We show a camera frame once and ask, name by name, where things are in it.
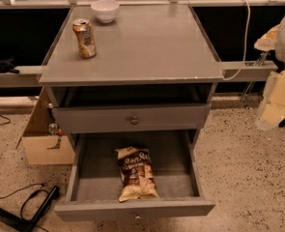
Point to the closed grey upper drawer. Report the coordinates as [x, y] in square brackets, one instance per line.
[168, 117]

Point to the crushed soda can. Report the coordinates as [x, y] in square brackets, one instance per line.
[83, 30]

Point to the black stand base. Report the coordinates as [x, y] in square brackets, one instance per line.
[23, 224]

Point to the brown chip bag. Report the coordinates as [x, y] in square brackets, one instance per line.
[136, 171]

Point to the grey drawer cabinet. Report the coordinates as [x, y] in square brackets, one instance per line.
[123, 95]

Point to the metal rail frame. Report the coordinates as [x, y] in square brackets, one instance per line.
[250, 70]

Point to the cardboard box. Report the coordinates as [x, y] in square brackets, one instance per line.
[43, 141]

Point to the open grey middle drawer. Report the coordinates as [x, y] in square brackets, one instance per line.
[96, 185]

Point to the white bowl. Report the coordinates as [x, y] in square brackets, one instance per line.
[105, 10]

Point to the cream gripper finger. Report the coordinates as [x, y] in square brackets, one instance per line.
[268, 41]
[271, 110]

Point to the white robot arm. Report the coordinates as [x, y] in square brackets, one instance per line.
[280, 52]

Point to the black cloth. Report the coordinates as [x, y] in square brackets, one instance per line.
[7, 66]

